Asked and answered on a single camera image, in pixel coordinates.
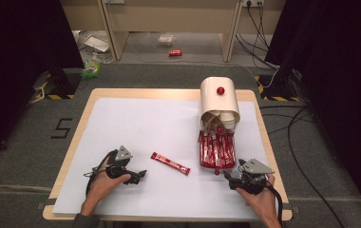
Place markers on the white paper bag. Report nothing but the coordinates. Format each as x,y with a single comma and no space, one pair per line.
97,43

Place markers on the red sachet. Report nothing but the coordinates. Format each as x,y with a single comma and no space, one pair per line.
170,163

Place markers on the white paper sheet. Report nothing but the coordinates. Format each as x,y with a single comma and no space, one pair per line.
156,126

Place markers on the white drawer box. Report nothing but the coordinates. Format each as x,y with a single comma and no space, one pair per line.
219,101

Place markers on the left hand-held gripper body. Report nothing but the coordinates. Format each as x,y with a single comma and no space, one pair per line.
118,169

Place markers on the black curtain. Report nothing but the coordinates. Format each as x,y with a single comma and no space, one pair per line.
343,79
17,63

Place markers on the black stand base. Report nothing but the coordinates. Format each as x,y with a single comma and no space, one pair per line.
276,88
63,84

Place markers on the green plastic bag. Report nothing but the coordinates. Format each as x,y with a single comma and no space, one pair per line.
91,68

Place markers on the person's right hand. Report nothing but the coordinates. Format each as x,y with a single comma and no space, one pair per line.
264,201

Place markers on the person's left hand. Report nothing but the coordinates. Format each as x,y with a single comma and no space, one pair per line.
101,190

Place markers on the white wall socket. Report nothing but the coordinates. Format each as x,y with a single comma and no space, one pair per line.
253,2

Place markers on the red can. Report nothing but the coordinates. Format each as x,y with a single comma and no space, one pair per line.
175,53

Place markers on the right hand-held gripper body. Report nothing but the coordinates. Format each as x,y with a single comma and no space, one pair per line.
248,182

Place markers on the clear plastic package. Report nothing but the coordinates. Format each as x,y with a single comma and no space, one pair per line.
166,39

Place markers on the stack of red packets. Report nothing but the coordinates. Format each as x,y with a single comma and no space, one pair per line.
216,150

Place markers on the beige desk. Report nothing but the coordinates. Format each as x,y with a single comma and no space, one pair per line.
169,15

